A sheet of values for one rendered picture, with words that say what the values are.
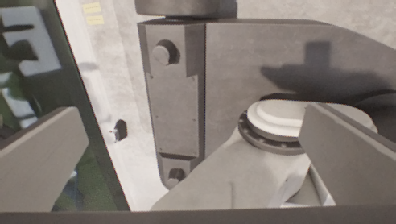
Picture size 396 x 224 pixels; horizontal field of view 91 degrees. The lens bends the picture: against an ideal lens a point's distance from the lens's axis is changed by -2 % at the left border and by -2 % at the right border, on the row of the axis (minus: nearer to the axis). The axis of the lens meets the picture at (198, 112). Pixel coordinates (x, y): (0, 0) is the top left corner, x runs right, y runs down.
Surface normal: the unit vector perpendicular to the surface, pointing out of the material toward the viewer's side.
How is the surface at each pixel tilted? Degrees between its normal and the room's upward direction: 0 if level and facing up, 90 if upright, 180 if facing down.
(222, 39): 0
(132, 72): 0
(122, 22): 0
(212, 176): 90
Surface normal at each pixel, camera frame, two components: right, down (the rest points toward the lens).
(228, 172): -0.01, -0.87
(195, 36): 0.57, 0.40
